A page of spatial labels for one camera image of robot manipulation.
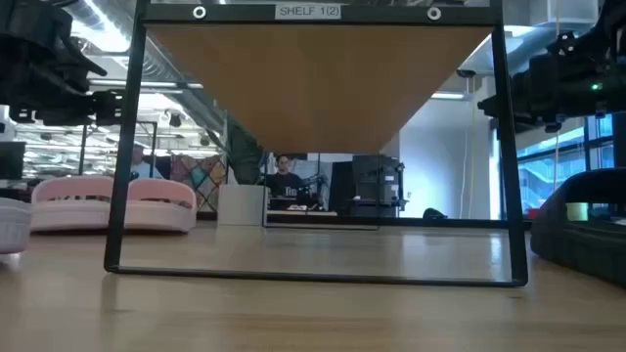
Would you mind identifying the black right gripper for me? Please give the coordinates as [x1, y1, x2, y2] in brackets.
[476, 38, 626, 134]

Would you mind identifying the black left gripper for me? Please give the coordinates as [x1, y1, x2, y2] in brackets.
[0, 67, 124, 126]

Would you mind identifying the black strap slide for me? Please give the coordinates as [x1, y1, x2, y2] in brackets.
[529, 167, 626, 287]

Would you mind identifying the black-framed wooden shelf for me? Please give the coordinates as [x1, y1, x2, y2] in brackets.
[103, 0, 530, 288]

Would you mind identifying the white shelf label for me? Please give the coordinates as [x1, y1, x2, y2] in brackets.
[274, 3, 342, 21]

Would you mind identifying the large glass window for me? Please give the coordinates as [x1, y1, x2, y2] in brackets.
[515, 114, 615, 219]

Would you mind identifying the yellow-green cylinder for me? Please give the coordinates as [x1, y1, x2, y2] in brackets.
[565, 201, 590, 222]

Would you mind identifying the black computer monitor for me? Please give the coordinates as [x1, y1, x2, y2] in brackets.
[0, 141, 26, 181]

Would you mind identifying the colourful patchwork quilt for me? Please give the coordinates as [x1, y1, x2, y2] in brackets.
[168, 154, 229, 214]

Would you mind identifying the green plant in white pot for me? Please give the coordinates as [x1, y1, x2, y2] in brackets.
[214, 114, 269, 227]

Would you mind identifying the black equipment cart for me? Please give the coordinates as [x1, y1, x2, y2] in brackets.
[351, 154, 408, 219]

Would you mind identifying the black partition panel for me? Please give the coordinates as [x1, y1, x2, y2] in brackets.
[330, 160, 354, 216]

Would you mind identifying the wooden-top workbench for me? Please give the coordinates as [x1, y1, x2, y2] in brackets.
[267, 194, 338, 217]

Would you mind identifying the thin black metal frame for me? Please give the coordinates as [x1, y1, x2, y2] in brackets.
[77, 120, 158, 180]

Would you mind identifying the silver ceiling duct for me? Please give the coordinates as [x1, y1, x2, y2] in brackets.
[63, 0, 231, 141]

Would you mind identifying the black aluminium table frame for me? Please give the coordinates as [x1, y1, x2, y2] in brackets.
[195, 214, 534, 231]

